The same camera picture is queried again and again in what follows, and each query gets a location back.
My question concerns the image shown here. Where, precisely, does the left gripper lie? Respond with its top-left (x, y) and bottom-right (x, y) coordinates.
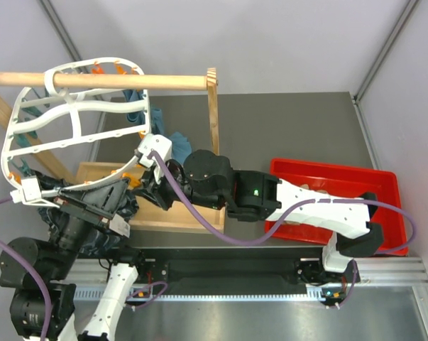
top-left (48, 173), bottom-right (130, 276)

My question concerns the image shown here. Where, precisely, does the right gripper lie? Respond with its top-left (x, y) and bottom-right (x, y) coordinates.
top-left (133, 158), bottom-right (226, 212)

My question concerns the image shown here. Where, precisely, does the orange clip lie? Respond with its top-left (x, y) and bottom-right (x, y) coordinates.
top-left (121, 173), bottom-right (141, 188)

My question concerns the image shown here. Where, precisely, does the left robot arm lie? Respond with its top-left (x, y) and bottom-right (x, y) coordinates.
top-left (0, 178), bottom-right (148, 340)

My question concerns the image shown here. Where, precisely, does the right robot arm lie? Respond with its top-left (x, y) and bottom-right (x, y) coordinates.
top-left (133, 149), bottom-right (384, 281)

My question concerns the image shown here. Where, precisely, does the white plastic sock hanger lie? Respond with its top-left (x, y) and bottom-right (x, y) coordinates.
top-left (1, 57), bottom-right (151, 190)

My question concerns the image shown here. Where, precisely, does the teal clip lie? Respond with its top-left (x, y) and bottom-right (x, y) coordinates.
top-left (13, 131), bottom-right (38, 148)
top-left (17, 87), bottom-right (50, 121)

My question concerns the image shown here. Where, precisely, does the wooden rack base tray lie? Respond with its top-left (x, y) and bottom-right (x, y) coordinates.
top-left (76, 162), bottom-right (209, 234)

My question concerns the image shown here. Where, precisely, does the teal blue sock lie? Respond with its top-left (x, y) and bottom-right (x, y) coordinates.
top-left (123, 90), bottom-right (192, 165)

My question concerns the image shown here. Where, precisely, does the wooden rod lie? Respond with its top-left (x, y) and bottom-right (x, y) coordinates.
top-left (0, 72), bottom-right (217, 91)

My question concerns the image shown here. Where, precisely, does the brown argyle sock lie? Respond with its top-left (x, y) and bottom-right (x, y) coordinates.
top-left (278, 181), bottom-right (331, 227)

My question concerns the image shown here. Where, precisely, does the red plastic tray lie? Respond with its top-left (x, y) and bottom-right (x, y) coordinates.
top-left (270, 158), bottom-right (409, 256)

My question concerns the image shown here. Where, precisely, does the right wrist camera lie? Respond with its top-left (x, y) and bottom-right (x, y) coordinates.
top-left (135, 133), bottom-right (172, 168)

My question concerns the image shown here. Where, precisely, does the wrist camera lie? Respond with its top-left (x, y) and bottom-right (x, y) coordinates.
top-left (135, 133), bottom-right (172, 168)
top-left (10, 176), bottom-right (58, 207)

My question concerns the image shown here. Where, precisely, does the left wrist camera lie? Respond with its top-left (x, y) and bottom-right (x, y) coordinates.
top-left (10, 176), bottom-right (58, 207)

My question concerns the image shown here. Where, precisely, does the wooden rack upright post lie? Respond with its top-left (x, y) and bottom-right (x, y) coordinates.
top-left (207, 67), bottom-right (219, 155)

